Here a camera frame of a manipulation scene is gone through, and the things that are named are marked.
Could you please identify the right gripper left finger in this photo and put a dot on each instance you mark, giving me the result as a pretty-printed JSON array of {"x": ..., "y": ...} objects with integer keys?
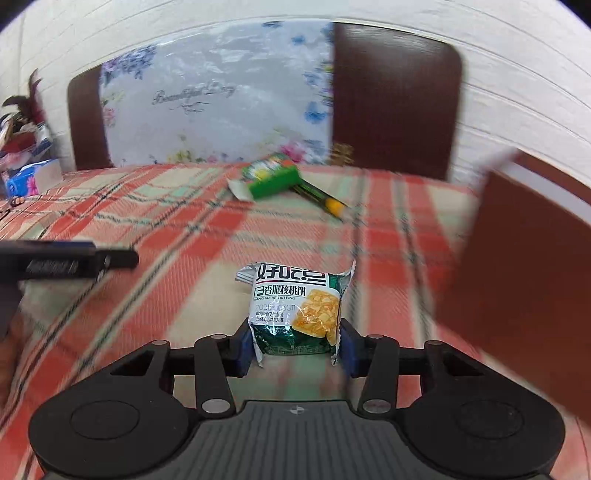
[{"x": 134, "y": 415}]

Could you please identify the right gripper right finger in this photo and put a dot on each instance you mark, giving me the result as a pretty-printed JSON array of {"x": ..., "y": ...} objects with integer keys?
[{"x": 449, "y": 414}]

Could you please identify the green cracker snack packet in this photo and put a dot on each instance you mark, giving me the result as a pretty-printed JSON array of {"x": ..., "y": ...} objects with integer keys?
[{"x": 293, "y": 310}]

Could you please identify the green carton box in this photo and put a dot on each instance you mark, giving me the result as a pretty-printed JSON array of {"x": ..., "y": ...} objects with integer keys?
[{"x": 265, "y": 177}]

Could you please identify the blue floral tissue pack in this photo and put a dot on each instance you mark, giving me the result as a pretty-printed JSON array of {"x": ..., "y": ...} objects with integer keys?
[{"x": 33, "y": 179}]

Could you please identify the red plaid bed sheet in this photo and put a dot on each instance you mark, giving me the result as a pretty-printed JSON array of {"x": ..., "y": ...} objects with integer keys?
[{"x": 192, "y": 236}]

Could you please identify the white floral plastic bag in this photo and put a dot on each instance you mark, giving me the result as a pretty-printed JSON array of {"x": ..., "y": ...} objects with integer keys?
[{"x": 226, "y": 93}]

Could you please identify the brown wooden headboard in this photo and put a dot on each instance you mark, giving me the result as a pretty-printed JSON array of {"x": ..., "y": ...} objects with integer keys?
[{"x": 395, "y": 101}]

